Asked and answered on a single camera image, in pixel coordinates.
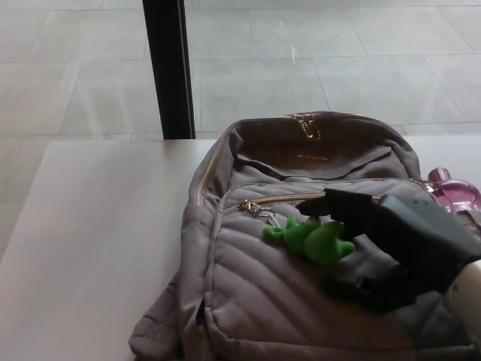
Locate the grey quilted backpack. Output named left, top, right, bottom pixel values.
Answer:
left=127, top=111, right=481, bottom=361

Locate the pink transparent water bottle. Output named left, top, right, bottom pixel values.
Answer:
left=427, top=167, right=481, bottom=214

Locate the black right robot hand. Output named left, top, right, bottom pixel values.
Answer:
left=294, top=187, right=481, bottom=314

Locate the green plush frog keychain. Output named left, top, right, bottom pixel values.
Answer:
left=262, top=214, right=355, bottom=269

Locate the black window frame post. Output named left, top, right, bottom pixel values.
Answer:
left=141, top=0, right=197, bottom=141

